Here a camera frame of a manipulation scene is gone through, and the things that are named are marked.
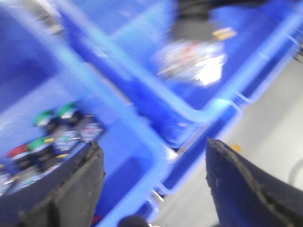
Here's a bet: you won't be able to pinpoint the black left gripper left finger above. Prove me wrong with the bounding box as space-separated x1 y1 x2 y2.
0 141 105 227

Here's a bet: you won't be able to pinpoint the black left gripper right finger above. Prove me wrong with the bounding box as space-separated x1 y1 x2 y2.
205 138 303 227

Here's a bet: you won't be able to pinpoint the bagged buttons in bin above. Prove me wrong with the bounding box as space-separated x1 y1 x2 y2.
154 40 227 87

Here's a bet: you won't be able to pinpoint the red push button small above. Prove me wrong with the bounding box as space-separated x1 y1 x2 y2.
6 144 28 158

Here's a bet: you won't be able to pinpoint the green push button left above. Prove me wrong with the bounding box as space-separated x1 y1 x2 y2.
32 109 55 127

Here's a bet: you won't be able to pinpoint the green push button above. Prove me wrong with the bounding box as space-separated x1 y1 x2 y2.
56 102 78 119
32 109 55 127

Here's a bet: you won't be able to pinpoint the blue button source bin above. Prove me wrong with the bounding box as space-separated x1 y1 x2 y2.
0 0 173 227

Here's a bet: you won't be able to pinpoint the blue target bin right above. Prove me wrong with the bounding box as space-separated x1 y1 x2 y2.
56 0 303 195

